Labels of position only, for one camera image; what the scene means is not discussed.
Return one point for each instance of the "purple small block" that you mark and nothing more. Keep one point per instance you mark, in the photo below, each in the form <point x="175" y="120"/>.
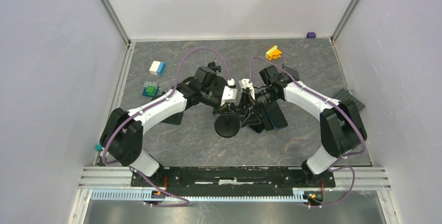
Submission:
<point x="311" y="35"/>

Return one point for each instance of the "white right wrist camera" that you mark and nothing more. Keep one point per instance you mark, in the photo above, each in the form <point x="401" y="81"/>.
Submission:
<point x="247" y="86"/>

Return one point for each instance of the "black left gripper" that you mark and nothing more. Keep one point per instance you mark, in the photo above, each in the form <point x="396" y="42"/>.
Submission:
<point x="226" y="109"/>

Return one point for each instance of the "black folding desk stand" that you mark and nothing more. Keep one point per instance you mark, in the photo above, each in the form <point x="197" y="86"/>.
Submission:
<point x="174" y="119"/>

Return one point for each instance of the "dark grey phone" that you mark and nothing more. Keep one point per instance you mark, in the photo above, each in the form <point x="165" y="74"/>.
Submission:
<point x="266" y="121"/>

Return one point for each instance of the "black phone stand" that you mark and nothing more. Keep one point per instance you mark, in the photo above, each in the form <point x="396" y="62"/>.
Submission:
<point x="211" y="79"/>
<point x="227" y="123"/>

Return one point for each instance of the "white blue toy block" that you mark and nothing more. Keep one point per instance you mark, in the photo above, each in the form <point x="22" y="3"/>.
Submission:
<point x="157" y="68"/>

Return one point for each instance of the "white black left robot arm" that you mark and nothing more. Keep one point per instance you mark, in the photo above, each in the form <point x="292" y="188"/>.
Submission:
<point x="123" y="134"/>

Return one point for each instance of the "grey studded baseplate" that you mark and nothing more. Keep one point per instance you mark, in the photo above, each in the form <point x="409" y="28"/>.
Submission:
<point x="344" y="94"/>

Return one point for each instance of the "green blue toy bricks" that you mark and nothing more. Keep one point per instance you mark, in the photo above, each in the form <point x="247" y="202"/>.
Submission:
<point x="150" y="89"/>

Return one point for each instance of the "black flat phone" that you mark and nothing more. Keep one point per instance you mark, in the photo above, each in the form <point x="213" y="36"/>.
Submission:
<point x="258" y="129"/>

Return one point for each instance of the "black rear phone stand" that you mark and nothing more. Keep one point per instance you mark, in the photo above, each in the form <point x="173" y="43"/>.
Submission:
<point x="211" y="79"/>

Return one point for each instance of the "black phone light blue edge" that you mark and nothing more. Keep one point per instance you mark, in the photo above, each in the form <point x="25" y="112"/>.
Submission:
<point x="242" y="109"/>

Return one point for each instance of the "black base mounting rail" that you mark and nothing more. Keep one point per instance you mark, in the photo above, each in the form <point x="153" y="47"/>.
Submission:
<point x="239" y="181"/>

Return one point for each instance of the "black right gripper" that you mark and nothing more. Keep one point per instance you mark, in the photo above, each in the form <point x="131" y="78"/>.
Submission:
<point x="251" y="119"/>

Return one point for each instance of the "yellow orange toy block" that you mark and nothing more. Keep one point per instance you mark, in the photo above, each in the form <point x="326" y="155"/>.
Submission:
<point x="273" y="53"/>

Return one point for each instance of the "black front phone stand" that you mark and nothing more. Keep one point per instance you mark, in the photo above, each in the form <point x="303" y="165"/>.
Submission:
<point x="227" y="123"/>

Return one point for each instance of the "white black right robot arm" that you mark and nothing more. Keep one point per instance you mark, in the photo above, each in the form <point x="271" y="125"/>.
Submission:
<point x="343" y="133"/>

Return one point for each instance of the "dark blue edged phone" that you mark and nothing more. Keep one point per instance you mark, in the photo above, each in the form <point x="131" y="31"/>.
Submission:
<point x="276" y="116"/>

